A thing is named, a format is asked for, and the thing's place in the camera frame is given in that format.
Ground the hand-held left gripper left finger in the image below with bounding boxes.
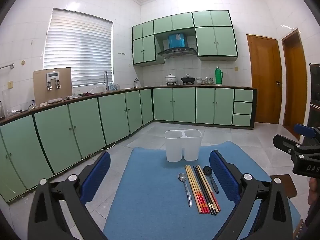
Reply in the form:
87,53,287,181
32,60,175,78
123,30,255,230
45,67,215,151
27,151,112,240

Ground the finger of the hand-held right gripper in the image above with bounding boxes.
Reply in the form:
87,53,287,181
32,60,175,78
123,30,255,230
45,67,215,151
293,123,320,140
272,134,305,161

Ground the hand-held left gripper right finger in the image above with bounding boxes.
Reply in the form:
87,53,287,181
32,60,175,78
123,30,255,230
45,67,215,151
209,149,293,240

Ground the brown wooden chopstick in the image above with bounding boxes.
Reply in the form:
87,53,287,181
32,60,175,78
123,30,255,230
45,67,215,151
197,164,219,213
199,164,221,211

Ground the black spoon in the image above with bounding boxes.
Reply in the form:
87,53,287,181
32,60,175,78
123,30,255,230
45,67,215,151
203,165,219,194

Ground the black chopstick silver band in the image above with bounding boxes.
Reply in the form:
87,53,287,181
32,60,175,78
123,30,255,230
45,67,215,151
193,166,214,215
195,166,217,215

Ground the light wooden chopstick red handle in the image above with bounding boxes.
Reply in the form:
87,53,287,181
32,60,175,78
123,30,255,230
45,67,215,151
189,165,207,214
191,165,210,214
187,165,205,214
185,165,202,214

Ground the metal spoon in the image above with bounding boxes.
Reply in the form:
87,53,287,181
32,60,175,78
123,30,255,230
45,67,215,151
178,172,192,207

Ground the white two-compartment utensil holder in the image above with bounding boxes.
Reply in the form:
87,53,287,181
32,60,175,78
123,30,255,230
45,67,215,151
164,129,203,162

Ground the person's right hand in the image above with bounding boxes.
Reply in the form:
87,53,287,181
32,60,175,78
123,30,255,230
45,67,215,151
308,177,320,207

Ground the black appliance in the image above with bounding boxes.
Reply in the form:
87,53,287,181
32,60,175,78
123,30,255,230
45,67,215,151
308,63,320,131

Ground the plain wooden door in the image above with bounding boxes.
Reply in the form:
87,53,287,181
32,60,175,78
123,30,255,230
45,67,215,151
281,28,308,141

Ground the long green base cabinet run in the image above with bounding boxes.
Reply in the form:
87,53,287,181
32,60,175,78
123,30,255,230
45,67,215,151
0,87,154,203

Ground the blue table mat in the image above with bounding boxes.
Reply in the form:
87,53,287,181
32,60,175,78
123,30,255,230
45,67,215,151
103,141,302,240

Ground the green base cabinet with drawers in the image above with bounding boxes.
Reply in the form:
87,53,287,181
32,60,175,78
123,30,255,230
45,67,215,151
152,86,258,130

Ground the green thermos flask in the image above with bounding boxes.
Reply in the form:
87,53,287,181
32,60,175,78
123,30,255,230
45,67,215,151
215,66,224,85

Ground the brown countertop water dispenser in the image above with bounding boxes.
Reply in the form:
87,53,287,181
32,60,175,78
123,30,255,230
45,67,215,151
33,67,73,106

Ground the chrome kitchen faucet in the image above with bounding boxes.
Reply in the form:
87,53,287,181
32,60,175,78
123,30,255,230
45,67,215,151
103,70,111,92

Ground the black wok with lid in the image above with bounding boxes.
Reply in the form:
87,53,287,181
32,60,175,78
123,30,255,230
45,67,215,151
180,74,196,84

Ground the clear glass pitcher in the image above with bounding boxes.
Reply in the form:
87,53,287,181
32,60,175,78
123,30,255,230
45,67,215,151
2,89,18,117

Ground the range hood with blue film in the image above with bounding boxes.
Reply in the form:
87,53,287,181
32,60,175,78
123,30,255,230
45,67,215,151
157,33,197,59

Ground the white floor cable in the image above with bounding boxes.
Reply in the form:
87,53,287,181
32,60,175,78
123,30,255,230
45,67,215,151
81,141,117,160

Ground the wooden door with handle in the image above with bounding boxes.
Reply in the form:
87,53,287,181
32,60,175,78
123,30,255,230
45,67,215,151
246,34,283,125

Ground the green upper wall cabinet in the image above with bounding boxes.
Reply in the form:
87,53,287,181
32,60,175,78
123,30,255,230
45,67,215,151
132,20,165,67
192,10,239,61
153,12,195,35

